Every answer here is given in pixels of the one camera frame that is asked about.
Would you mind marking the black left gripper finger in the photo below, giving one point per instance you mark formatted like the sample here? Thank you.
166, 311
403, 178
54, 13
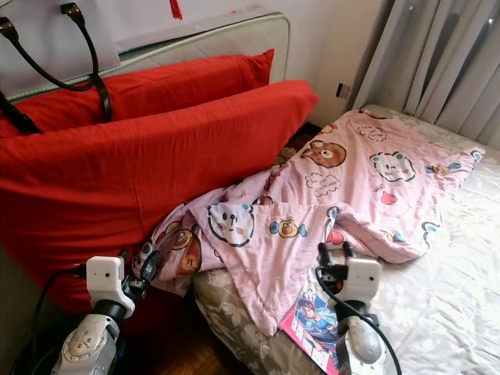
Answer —
152, 264

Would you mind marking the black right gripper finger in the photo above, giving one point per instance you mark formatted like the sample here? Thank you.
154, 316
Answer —
324, 255
346, 251

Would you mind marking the pink cartoon blanket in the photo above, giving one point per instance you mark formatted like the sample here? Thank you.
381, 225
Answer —
289, 250

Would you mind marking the colourful comic magazine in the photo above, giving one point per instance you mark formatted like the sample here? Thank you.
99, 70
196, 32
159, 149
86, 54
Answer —
308, 336

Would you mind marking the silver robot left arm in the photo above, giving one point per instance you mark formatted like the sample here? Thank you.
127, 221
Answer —
86, 348

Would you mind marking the big red fabric cushion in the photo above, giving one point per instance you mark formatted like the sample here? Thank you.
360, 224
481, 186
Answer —
187, 82
109, 180

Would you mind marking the bed with beige floral sheet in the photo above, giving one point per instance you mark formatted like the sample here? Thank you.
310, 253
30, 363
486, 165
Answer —
437, 289

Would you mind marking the black twin gooseneck holder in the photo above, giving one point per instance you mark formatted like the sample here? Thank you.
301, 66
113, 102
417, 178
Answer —
104, 98

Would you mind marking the black pole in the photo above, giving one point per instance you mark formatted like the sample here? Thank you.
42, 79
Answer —
19, 117

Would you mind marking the grey curtain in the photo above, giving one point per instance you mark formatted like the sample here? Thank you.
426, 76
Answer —
430, 55

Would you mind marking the pale lilac panel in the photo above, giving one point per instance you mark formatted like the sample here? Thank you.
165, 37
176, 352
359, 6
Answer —
47, 47

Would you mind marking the red hanging tassel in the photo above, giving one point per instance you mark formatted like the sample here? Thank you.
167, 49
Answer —
175, 9

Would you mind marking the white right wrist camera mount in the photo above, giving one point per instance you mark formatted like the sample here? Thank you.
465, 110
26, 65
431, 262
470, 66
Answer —
361, 281

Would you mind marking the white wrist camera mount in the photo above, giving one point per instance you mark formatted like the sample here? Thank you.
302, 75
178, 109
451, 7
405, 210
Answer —
361, 281
108, 283

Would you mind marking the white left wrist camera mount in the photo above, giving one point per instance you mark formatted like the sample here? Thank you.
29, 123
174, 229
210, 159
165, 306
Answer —
108, 283

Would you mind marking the black wall socket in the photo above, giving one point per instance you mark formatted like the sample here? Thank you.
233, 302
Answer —
341, 91

